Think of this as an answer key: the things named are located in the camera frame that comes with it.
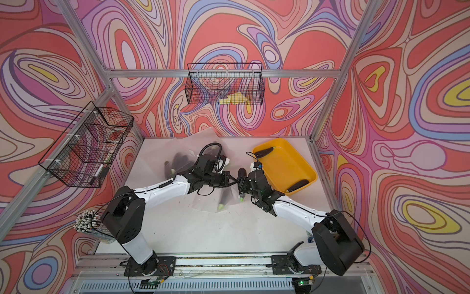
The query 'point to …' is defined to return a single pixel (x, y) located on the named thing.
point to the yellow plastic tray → (284, 165)
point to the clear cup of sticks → (88, 222)
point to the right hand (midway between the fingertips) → (240, 184)
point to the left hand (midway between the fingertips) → (239, 182)
